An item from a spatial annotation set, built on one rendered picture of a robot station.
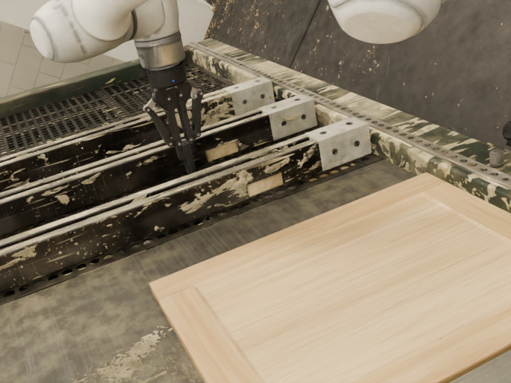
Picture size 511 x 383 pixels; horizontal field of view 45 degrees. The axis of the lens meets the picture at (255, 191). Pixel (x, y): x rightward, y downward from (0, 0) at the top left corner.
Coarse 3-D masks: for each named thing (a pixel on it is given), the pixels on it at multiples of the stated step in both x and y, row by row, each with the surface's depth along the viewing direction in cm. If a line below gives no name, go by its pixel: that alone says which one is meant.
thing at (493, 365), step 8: (496, 360) 71; (504, 360) 71; (480, 368) 71; (488, 368) 71; (496, 368) 70; (504, 368) 70; (464, 376) 70; (472, 376) 70; (480, 376) 70; (488, 376) 69; (496, 376) 69; (504, 376) 69
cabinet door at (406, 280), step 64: (384, 192) 115; (448, 192) 111; (256, 256) 104; (320, 256) 101; (384, 256) 98; (448, 256) 95; (192, 320) 91; (256, 320) 89; (320, 320) 87; (384, 320) 84; (448, 320) 82
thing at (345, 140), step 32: (320, 128) 134; (352, 128) 131; (256, 160) 125; (288, 160) 127; (320, 160) 130; (160, 192) 122; (192, 192) 120; (224, 192) 123; (64, 224) 116; (96, 224) 114; (128, 224) 117; (160, 224) 120; (0, 256) 109; (32, 256) 111; (64, 256) 114; (0, 288) 111
